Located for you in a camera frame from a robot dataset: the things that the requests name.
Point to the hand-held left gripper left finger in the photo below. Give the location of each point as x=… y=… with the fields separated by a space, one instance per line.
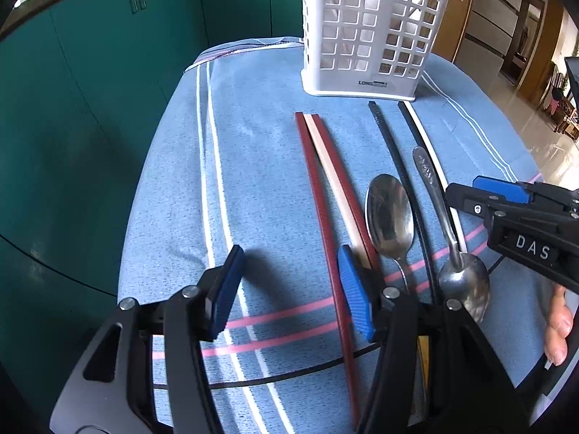
x=226 y=289

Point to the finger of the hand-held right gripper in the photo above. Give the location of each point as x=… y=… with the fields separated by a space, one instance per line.
x=470 y=201
x=502 y=187

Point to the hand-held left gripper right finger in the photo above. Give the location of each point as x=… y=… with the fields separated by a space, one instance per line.
x=355 y=289

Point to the dark red chopstick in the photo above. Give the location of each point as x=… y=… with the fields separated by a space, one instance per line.
x=323 y=230

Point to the plain steel spoon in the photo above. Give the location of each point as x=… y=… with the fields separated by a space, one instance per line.
x=389 y=221

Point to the beige and red chopstick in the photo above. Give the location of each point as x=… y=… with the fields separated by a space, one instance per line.
x=334 y=181

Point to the white plastic utensil basket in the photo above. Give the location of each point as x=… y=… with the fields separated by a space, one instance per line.
x=375 y=88

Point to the person's right hand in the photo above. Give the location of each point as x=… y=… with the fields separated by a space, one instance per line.
x=558 y=321

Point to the wooden dining chair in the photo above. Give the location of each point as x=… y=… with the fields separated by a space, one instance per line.
x=567 y=120

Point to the pink cloth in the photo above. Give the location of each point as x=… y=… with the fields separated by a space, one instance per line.
x=555 y=97

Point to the blue striped cloth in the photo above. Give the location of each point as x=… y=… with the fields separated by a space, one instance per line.
x=271 y=190

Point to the dark flat screen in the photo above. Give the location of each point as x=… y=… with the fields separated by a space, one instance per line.
x=573 y=77

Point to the wood framed glass sliding door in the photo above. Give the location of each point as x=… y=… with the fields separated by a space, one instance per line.
x=466 y=9

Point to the green base cabinet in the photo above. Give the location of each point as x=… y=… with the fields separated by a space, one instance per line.
x=244 y=4
x=90 y=122

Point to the dark kitchen countertop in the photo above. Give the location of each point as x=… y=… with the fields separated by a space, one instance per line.
x=45 y=2

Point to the wooden doorway frame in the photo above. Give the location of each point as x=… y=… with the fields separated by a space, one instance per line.
x=549 y=54

